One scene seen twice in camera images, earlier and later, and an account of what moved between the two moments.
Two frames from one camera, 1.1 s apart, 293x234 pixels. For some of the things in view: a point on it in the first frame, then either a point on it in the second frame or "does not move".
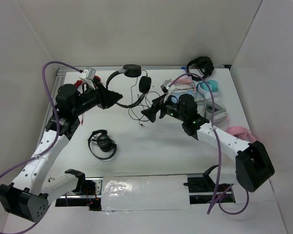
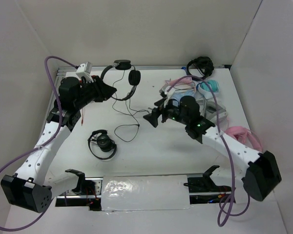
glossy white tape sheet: x=144 y=192 does not move
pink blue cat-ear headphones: x=183 y=85 does not move
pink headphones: x=241 y=133 does not move
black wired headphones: x=133 y=70 → x=134 y=75
